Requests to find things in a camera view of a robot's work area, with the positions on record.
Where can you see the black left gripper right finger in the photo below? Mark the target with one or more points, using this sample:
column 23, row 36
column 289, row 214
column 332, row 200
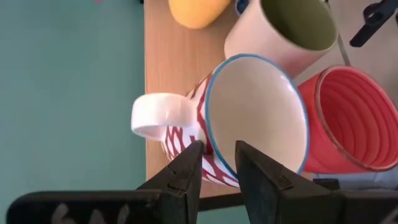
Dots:
column 267, row 196

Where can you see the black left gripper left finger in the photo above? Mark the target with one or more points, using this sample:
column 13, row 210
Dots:
column 177, row 186

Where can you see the red white lattice mug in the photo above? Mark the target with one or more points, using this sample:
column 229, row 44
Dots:
column 258, row 109

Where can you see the red ribbed mug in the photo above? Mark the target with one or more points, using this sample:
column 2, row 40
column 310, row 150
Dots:
column 351, row 118

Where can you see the white mug olive inside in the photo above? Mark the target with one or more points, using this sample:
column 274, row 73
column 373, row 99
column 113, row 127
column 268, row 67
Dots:
column 248, row 40

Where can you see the yellow mug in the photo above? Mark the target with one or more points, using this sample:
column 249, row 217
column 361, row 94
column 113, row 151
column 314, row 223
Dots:
column 196, row 12

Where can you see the black mug blue inside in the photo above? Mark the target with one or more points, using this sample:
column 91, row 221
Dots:
column 241, row 4

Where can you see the wooden raised shelf board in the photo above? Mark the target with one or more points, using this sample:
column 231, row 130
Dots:
column 174, row 62

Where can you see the black shelf frame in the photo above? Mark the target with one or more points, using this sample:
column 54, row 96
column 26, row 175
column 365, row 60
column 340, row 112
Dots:
column 217, row 201

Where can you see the black frame bracket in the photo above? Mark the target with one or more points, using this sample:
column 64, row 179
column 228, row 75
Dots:
column 373, row 21

